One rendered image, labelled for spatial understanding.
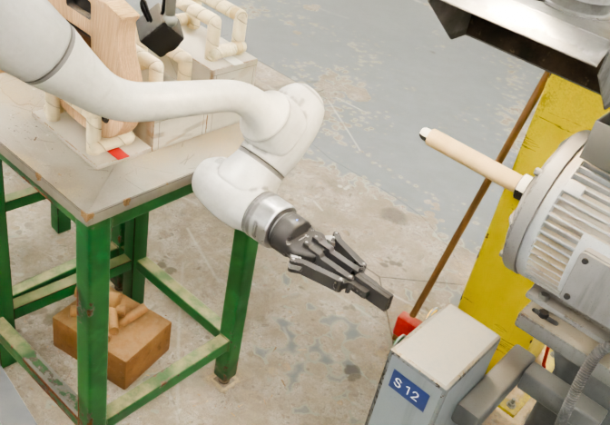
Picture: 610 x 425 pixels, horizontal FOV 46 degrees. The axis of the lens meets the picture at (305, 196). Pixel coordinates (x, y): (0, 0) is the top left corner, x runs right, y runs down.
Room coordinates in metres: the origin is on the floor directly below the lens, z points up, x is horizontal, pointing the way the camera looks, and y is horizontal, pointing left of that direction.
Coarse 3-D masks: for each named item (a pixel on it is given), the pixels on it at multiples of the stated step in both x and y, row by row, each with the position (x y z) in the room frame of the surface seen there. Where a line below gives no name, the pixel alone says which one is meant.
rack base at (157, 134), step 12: (144, 72) 1.60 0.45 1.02; (168, 120) 1.43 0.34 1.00; (180, 120) 1.45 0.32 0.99; (192, 120) 1.48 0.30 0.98; (204, 120) 1.51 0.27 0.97; (144, 132) 1.41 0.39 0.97; (156, 132) 1.40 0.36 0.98; (168, 132) 1.43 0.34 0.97; (180, 132) 1.46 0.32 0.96; (192, 132) 1.49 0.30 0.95; (204, 132) 1.52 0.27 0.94; (156, 144) 1.40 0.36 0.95; (168, 144) 1.43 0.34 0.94
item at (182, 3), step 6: (180, 0) 1.64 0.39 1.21; (186, 0) 1.64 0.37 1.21; (180, 6) 1.64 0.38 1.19; (186, 6) 1.62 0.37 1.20; (192, 6) 1.61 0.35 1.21; (198, 6) 1.61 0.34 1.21; (186, 12) 1.62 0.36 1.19; (192, 12) 1.61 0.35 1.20; (198, 12) 1.60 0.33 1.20; (204, 12) 1.59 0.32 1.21; (210, 12) 1.59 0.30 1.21; (198, 18) 1.60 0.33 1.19; (204, 18) 1.58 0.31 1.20; (210, 18) 1.57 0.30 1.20; (216, 18) 1.57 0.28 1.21; (216, 24) 1.57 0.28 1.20
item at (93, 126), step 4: (88, 120) 1.31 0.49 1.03; (92, 120) 1.31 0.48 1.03; (96, 120) 1.31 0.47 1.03; (100, 120) 1.32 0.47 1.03; (88, 124) 1.31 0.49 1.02; (92, 124) 1.31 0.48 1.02; (96, 124) 1.32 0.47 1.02; (100, 124) 1.32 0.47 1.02; (88, 128) 1.31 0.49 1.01; (92, 128) 1.31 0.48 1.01; (96, 128) 1.31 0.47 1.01; (100, 128) 1.32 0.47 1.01; (88, 132) 1.31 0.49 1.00; (92, 132) 1.31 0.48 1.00; (96, 132) 1.32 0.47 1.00; (100, 132) 1.32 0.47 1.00; (88, 136) 1.31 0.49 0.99; (92, 136) 1.31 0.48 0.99; (96, 136) 1.32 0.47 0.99; (100, 136) 1.32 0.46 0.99; (88, 140) 1.31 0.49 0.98; (92, 140) 1.31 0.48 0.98; (96, 140) 1.32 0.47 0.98; (88, 144) 1.31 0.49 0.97; (88, 148) 1.31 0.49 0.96; (88, 152) 1.31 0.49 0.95
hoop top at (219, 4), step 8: (200, 0) 1.72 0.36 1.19; (208, 0) 1.70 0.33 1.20; (216, 0) 1.69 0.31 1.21; (224, 0) 1.69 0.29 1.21; (216, 8) 1.68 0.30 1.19; (224, 8) 1.66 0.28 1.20; (232, 8) 1.65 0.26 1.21; (240, 8) 1.65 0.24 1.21; (232, 16) 1.64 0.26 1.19; (240, 16) 1.63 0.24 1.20
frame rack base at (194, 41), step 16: (192, 32) 1.71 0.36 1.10; (192, 48) 1.62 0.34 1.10; (176, 64) 1.60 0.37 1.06; (192, 64) 1.56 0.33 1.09; (208, 64) 1.55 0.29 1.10; (224, 64) 1.56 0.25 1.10; (240, 64) 1.59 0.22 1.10; (256, 64) 1.64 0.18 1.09; (192, 80) 1.56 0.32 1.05; (240, 80) 1.60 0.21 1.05; (224, 112) 1.56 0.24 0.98; (208, 128) 1.53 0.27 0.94
